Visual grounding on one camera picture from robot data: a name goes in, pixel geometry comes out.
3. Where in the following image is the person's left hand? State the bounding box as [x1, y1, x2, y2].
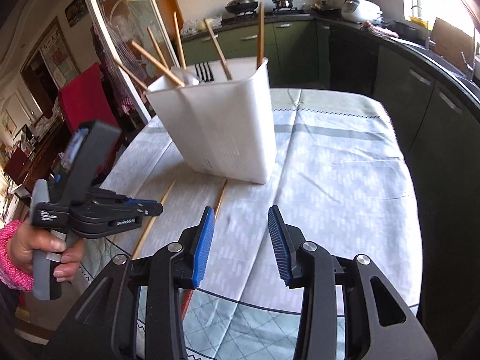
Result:
[7, 220, 85, 282]

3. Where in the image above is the glass sliding door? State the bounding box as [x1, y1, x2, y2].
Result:
[86, 0, 179, 123]

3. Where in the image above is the white plastic spoon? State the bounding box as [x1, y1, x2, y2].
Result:
[171, 67, 200, 86]

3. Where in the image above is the light bamboo chopstick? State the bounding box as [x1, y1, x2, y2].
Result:
[203, 19, 233, 80]
[173, 11, 186, 70]
[131, 180, 176, 260]

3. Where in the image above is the white plastic utensil holder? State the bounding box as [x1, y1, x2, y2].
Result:
[146, 57, 277, 185]

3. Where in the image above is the small black pot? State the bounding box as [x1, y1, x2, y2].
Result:
[272, 0, 296, 11]

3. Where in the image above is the checkered hanging apron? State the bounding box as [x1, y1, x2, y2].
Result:
[90, 24, 146, 115]

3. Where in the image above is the black plastic fork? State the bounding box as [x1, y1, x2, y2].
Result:
[194, 62, 214, 83]

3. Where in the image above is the patterned grey tablecloth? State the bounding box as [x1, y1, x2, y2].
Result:
[75, 88, 422, 359]

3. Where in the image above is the red chair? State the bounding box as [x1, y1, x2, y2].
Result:
[58, 63, 120, 133]

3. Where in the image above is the white rice cooker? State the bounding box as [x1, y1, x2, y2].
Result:
[341, 0, 383, 24]

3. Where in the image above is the black wok with lid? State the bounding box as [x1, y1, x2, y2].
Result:
[225, 0, 259, 16]

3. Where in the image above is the dark wooden chopstick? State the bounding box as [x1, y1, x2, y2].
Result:
[256, 2, 264, 69]
[181, 180, 228, 320]
[129, 41, 185, 87]
[146, 26, 168, 68]

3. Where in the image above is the wooden cutting board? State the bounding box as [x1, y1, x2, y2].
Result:
[430, 18, 477, 74]

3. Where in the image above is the pink sleeved forearm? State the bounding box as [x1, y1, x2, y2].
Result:
[0, 219, 35, 293]

